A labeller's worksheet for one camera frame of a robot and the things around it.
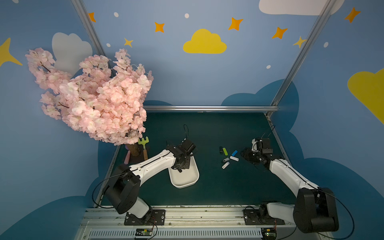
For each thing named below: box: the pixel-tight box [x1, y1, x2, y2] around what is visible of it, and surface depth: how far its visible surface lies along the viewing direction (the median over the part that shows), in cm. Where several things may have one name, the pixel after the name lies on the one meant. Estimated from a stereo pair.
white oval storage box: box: [168, 152, 200, 189], surface depth 88 cm
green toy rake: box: [138, 136, 150, 160], surface depth 106 cm
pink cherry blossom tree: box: [25, 47, 154, 145], surface depth 54 cm
